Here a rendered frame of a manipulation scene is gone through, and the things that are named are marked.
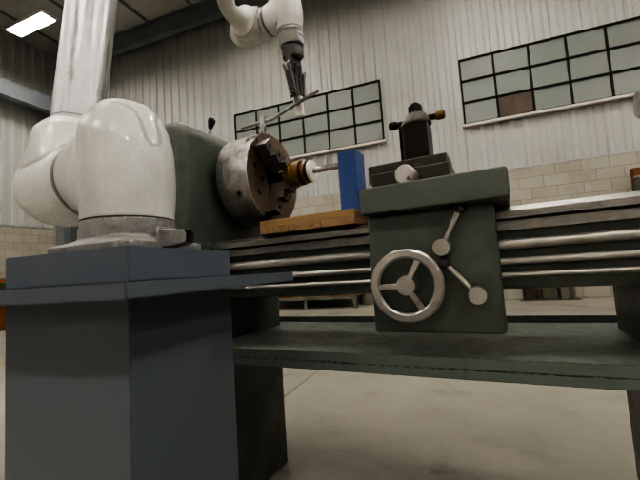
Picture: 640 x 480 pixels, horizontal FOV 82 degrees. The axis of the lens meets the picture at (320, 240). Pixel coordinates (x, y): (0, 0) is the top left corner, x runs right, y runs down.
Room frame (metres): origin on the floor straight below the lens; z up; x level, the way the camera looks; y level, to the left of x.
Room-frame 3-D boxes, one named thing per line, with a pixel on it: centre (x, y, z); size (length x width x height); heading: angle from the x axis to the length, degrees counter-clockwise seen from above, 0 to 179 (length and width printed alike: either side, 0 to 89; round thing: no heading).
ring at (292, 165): (1.23, 0.06, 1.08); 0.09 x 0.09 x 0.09; 64
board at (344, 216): (1.18, -0.04, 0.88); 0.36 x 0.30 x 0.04; 154
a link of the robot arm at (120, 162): (0.67, 0.35, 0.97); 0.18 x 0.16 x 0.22; 60
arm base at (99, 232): (0.66, 0.32, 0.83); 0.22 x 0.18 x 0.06; 71
